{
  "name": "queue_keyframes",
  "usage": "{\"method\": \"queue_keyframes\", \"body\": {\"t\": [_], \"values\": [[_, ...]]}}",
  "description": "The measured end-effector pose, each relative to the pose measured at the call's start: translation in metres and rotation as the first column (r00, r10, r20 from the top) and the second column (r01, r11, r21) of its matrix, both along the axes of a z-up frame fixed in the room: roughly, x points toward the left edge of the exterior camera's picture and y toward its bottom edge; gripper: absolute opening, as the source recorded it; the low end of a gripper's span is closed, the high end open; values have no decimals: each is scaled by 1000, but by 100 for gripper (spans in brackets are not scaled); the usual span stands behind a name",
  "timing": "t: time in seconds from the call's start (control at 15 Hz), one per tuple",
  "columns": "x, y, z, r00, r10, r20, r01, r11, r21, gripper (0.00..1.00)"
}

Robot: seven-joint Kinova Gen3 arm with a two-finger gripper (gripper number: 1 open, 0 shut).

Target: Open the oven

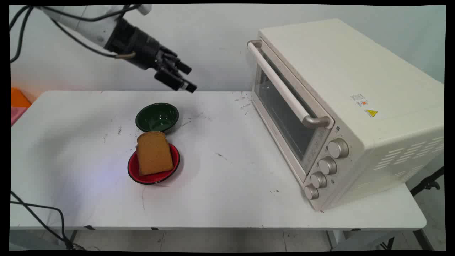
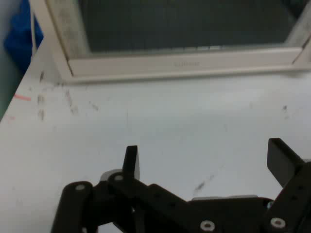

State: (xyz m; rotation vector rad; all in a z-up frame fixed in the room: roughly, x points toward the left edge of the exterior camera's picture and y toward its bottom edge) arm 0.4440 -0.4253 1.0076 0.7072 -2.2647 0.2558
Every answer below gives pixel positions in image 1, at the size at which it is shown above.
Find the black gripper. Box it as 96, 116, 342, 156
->
105, 18, 197, 94

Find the glass oven door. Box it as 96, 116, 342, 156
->
251, 39, 334, 182

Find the dark green bowl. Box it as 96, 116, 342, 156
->
135, 102, 180, 134

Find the brown bread slice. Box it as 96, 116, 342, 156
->
136, 131, 175, 176

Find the red plate black rim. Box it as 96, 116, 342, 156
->
127, 142, 181, 185

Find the orange box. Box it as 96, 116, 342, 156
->
11, 88, 32, 108

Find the pink box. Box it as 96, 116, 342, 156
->
11, 107, 27, 127

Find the silver oven knob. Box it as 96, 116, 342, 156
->
328, 138, 349, 159
310, 172, 328, 189
318, 156, 337, 175
304, 184, 320, 200

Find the cream toaster oven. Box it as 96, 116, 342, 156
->
247, 18, 445, 212

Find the white label sticker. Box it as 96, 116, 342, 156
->
350, 94, 369, 107

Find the black tripod stand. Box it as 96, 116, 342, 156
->
409, 166, 445, 197

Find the black table leg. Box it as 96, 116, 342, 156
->
412, 229, 435, 251

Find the black looping cable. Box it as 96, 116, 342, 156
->
10, 5, 35, 64

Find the black floor cable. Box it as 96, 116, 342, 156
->
10, 191, 77, 250

